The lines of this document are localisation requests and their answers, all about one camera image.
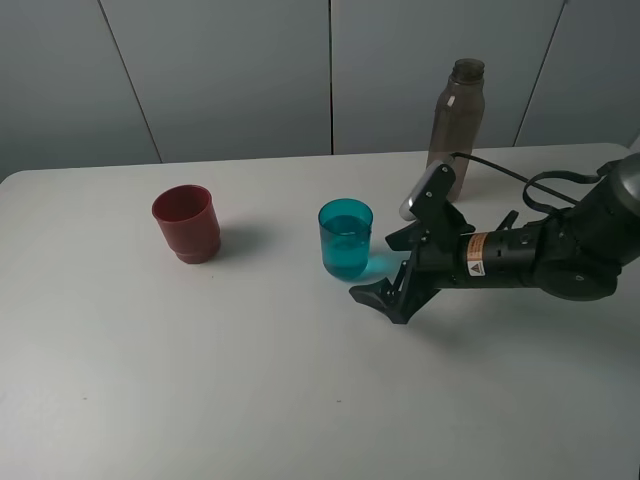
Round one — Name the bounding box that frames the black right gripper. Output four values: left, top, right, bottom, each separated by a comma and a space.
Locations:
349, 164, 472, 325

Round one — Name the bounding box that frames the teal transparent plastic cup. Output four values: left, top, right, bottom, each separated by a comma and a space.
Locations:
318, 198, 373, 280

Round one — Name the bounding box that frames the smoky transparent water bottle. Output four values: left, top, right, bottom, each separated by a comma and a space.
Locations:
426, 57, 488, 203

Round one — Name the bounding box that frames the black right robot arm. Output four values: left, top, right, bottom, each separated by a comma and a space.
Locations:
350, 154, 639, 324

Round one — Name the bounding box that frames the red plastic cup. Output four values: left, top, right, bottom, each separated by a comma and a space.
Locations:
151, 185, 221, 264

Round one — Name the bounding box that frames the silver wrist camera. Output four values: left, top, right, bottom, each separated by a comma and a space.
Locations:
399, 161, 444, 221

